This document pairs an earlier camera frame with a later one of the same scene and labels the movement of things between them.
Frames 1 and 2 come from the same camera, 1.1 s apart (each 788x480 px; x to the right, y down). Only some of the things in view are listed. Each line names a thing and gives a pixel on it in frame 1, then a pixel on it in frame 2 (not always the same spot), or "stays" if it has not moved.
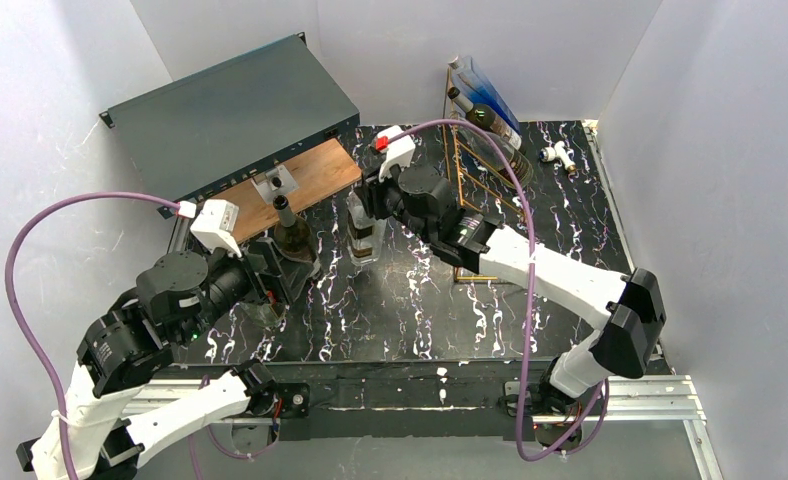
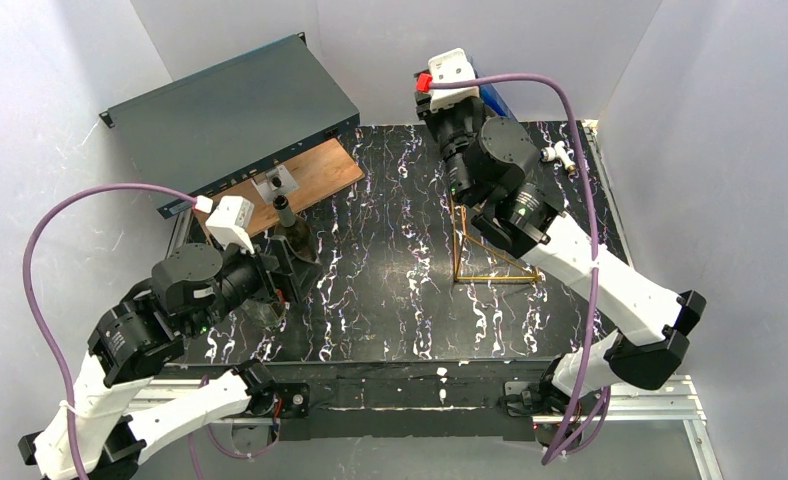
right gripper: (375, 198) -> (442, 121)
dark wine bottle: (294, 237) stays
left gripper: (264, 273) stays
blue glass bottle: (473, 83) stays
